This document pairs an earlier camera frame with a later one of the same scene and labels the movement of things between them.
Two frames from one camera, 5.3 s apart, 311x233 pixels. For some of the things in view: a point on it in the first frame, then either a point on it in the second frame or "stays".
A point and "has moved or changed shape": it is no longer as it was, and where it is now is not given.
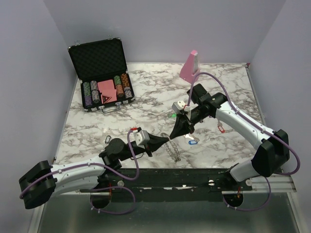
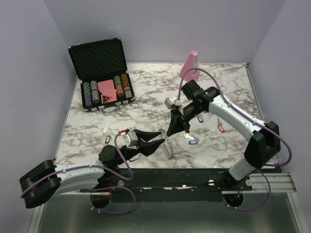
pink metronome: x=190 y=68 stays
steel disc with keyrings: x=171 y=148 has moved or changed shape
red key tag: x=221 y=128 stays
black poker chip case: x=100 y=66 stays
